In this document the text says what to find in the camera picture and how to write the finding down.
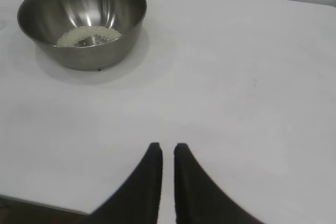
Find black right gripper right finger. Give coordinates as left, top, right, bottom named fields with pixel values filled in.
left=174, top=143, right=266, bottom=224

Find white rice grains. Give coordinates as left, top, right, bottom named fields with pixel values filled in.
left=56, top=25, right=123, bottom=47

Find stainless steel mixing bowl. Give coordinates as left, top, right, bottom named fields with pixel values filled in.
left=17, top=0, right=148, bottom=72

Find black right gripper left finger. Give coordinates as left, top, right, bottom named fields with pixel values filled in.
left=78, top=142, right=164, bottom=224

